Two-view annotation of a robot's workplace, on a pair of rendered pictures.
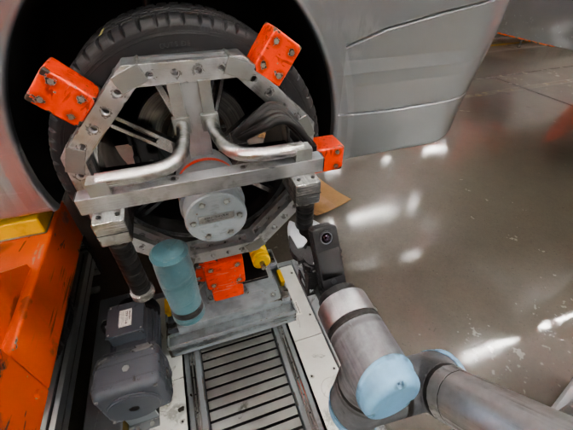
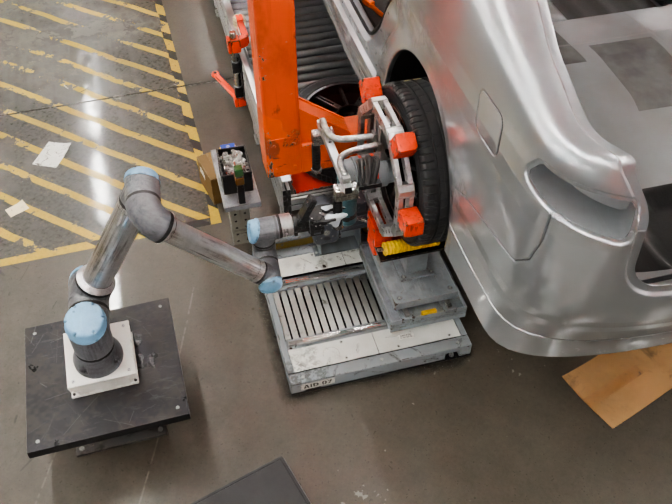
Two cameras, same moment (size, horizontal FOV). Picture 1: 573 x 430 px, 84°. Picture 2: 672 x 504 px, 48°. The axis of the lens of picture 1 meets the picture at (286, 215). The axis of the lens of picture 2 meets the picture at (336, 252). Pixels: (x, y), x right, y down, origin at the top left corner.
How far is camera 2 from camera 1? 2.72 m
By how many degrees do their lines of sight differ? 64
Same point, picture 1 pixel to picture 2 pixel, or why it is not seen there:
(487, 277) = not seen: outside the picture
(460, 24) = (496, 250)
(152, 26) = (397, 94)
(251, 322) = (379, 291)
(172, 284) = not seen: hidden behind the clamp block
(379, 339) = (265, 221)
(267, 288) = (405, 294)
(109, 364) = (324, 199)
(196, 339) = (366, 259)
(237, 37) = (410, 126)
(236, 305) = (388, 274)
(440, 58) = (488, 260)
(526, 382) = not seen: outside the picture
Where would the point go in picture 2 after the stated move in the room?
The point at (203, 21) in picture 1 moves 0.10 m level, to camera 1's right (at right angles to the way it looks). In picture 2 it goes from (406, 109) to (406, 126)
